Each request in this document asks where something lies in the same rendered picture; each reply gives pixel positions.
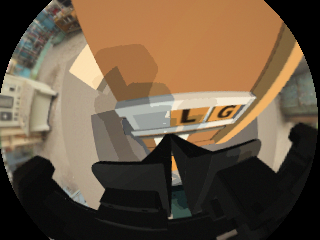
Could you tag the brown a-frame board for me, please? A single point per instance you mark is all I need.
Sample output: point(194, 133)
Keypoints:
point(162, 55)

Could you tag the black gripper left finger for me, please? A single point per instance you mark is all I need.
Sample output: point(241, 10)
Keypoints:
point(153, 173)

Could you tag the tan letter tile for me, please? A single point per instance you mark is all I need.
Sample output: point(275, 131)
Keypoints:
point(187, 116)

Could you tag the beige flat square board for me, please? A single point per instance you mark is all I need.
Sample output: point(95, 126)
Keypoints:
point(86, 69)

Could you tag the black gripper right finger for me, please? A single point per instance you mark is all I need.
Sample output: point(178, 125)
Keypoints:
point(197, 166)

